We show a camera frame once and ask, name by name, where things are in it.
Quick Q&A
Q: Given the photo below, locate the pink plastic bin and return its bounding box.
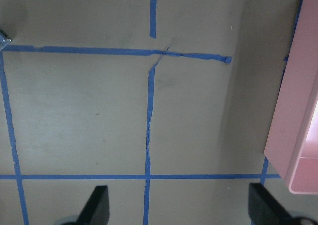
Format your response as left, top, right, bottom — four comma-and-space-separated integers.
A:
264, 0, 318, 194

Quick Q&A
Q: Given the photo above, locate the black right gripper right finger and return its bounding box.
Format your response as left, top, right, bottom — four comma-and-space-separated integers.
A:
248, 183, 298, 225

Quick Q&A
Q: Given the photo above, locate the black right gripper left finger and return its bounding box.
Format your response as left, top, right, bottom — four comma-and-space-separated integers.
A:
77, 185, 110, 225

